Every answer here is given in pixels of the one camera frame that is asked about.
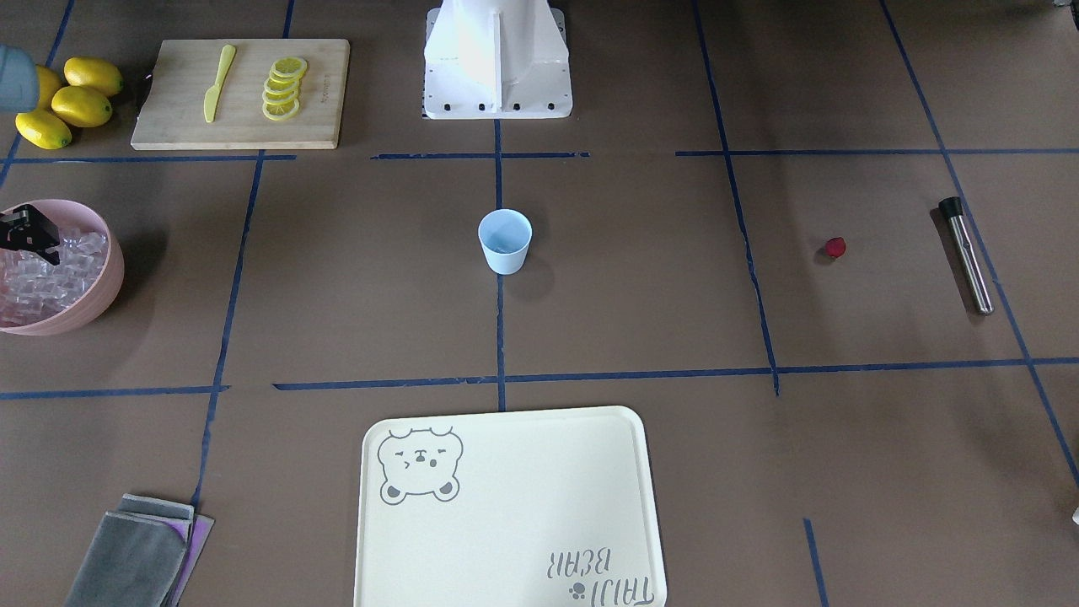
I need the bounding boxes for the clear ice cubes pile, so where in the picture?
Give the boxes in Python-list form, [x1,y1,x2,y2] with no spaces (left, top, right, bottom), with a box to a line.
[1,227,110,328]

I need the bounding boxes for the light blue plastic cup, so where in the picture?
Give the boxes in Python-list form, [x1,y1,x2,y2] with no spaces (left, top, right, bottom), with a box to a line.
[477,208,534,276]

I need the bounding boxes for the pink bowl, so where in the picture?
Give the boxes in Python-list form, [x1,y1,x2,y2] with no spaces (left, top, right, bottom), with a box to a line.
[3,199,125,336]

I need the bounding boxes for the wooden cutting board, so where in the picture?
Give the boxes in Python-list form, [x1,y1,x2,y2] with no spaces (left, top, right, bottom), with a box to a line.
[131,39,351,151]

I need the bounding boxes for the yellow plastic knife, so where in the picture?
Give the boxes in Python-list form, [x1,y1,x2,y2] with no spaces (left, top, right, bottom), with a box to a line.
[201,45,238,124]

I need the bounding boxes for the yellow lemon slices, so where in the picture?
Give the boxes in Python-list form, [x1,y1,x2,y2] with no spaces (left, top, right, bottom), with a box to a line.
[261,56,309,121]

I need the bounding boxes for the grey purple folded cloth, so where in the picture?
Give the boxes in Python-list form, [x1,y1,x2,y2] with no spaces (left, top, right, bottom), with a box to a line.
[64,493,215,606]

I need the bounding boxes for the cream bear tray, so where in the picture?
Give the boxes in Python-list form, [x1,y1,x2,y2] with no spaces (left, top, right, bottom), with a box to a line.
[353,405,669,606]

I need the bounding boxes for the red strawberry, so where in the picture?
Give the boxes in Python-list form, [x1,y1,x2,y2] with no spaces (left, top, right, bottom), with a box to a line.
[822,237,847,259]

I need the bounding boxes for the steel muddler black tip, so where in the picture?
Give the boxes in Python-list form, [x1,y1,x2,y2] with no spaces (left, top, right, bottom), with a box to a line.
[939,196,995,316]

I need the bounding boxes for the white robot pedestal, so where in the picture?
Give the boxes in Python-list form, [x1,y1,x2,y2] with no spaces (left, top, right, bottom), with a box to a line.
[421,1,573,121]

